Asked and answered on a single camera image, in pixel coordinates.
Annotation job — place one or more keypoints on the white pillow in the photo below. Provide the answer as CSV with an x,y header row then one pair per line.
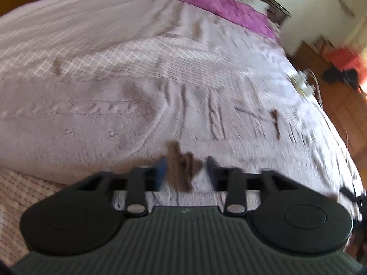
x,y
252,3

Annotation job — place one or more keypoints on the white charger plug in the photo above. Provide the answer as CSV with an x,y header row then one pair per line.
x,y
295,78
308,89

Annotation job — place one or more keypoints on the black cloth item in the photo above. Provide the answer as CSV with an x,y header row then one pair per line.
x,y
341,76

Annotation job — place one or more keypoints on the pink checked bed blanket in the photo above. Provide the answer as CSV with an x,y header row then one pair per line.
x,y
94,43

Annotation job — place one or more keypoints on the purple quilted pillow cover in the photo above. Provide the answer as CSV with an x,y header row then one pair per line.
x,y
218,3

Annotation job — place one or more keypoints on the red cloth item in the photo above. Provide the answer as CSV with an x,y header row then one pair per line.
x,y
347,57

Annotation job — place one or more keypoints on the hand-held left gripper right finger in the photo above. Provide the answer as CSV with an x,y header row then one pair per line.
x,y
212,172

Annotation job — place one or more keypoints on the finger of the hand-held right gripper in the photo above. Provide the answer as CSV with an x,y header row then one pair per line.
x,y
352,196

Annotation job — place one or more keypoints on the beige power strip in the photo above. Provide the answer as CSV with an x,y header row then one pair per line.
x,y
301,85

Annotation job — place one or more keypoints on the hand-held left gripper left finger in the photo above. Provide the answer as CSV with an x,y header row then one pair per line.
x,y
161,174

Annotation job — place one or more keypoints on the pink knit sweater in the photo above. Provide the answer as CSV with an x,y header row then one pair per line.
x,y
120,111

